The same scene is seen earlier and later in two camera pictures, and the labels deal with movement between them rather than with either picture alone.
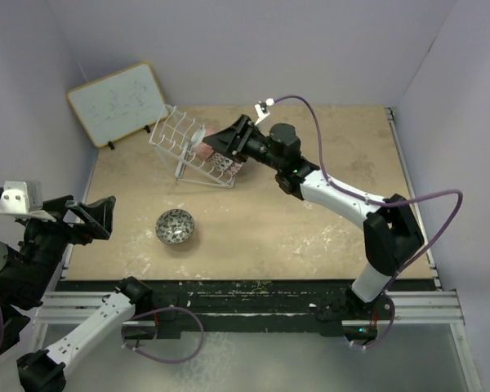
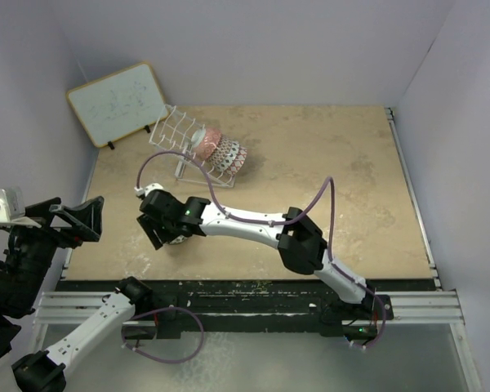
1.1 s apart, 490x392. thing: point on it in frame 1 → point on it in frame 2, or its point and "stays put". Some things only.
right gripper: [228, 144] → [153, 230]
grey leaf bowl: [202, 149] → [198, 137]
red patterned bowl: [234, 168] stays put
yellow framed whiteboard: [118, 104] stays put
